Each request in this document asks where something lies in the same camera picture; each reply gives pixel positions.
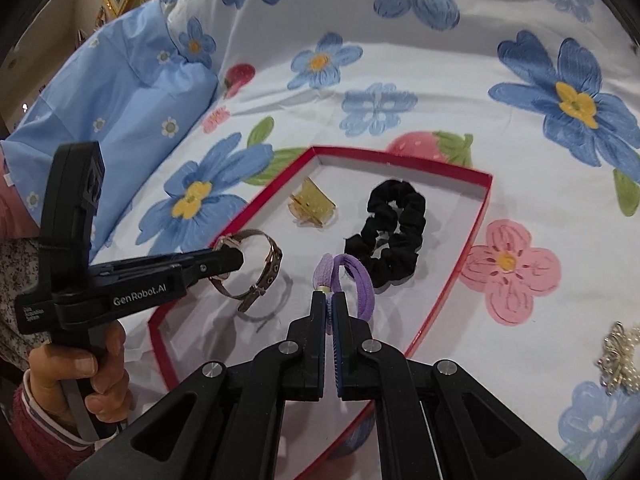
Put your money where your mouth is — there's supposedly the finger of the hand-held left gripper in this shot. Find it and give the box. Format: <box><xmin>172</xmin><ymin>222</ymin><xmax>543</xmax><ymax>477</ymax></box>
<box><xmin>102</xmin><ymin>255</ymin><xmax>197</xmax><ymax>277</ymax></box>
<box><xmin>171</xmin><ymin>249</ymin><xmax>245</xmax><ymax>290</ymax></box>

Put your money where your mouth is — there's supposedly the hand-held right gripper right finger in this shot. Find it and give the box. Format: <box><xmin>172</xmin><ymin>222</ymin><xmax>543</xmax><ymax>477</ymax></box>
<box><xmin>330</xmin><ymin>292</ymin><xmax>589</xmax><ymax>480</ymax></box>

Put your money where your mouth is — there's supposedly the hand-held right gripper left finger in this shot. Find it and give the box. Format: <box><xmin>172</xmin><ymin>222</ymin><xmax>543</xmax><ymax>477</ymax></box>
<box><xmin>65</xmin><ymin>291</ymin><xmax>331</xmax><ymax>480</ymax></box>

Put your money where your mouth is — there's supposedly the brown strap wristwatch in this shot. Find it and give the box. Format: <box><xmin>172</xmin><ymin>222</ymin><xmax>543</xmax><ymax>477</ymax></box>
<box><xmin>207</xmin><ymin>228</ymin><xmax>284</xmax><ymax>315</ymax></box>

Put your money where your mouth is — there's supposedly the purple bow hair tie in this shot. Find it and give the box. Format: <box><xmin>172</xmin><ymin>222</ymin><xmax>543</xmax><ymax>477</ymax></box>
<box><xmin>311</xmin><ymin>252</ymin><xmax>377</xmax><ymax>337</ymax></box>

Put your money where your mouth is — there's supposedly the red shallow box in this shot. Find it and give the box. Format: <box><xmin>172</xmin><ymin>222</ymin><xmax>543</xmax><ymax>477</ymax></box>
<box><xmin>147</xmin><ymin>145</ymin><xmax>494</xmax><ymax>463</ymax></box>

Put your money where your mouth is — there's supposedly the person's left forearm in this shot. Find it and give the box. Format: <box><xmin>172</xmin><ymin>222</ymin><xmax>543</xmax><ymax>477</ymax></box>
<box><xmin>9</xmin><ymin>382</ymin><xmax>123</xmax><ymax>480</ymax></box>

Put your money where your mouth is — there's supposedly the person's left hand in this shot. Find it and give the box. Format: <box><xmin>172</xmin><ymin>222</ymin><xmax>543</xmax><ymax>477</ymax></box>
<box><xmin>27</xmin><ymin>320</ymin><xmax>134</xmax><ymax>429</ymax></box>

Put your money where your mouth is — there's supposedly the pink cloth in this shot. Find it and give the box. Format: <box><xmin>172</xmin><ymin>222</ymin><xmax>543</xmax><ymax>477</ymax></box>
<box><xmin>0</xmin><ymin>152</ymin><xmax>43</xmax><ymax>243</ymax></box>

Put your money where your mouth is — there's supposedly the small-floral patterned cloth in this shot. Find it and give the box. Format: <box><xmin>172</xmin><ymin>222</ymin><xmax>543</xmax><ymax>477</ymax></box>
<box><xmin>0</xmin><ymin>237</ymin><xmax>56</xmax><ymax>371</ymax></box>

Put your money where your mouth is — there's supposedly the black scrunchie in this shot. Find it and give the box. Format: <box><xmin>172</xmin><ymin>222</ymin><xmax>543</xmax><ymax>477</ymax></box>
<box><xmin>343</xmin><ymin>180</ymin><xmax>427</xmax><ymax>290</ymax></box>

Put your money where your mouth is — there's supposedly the yellow hair claw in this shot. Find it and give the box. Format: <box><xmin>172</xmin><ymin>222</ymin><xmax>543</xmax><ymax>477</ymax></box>
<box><xmin>286</xmin><ymin>177</ymin><xmax>337</xmax><ymax>229</ymax></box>

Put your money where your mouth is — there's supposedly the light blue flowered pillow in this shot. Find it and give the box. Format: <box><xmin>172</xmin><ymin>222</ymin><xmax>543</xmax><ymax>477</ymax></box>
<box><xmin>0</xmin><ymin>0</ymin><xmax>222</xmax><ymax>253</ymax></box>

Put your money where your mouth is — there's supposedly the white floral bed sheet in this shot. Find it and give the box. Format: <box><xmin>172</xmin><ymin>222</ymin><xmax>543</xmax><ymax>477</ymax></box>
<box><xmin>90</xmin><ymin>0</ymin><xmax>640</xmax><ymax>480</ymax></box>

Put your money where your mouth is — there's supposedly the pearl hair accessory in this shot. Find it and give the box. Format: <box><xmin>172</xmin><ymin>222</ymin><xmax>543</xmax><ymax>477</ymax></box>
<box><xmin>594</xmin><ymin>321</ymin><xmax>640</xmax><ymax>394</ymax></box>

